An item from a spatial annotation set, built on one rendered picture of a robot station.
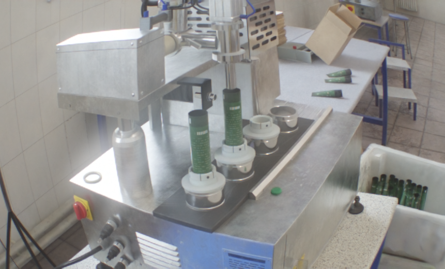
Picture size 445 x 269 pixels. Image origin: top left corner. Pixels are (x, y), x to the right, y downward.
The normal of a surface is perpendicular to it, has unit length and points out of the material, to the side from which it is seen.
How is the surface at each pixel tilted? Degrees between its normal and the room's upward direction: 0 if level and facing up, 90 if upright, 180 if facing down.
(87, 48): 90
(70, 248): 0
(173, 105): 90
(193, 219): 0
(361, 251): 0
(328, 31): 90
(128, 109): 90
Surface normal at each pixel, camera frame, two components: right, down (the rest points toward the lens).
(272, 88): 0.88, 0.16
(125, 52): -0.48, 0.39
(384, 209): -0.05, -0.91
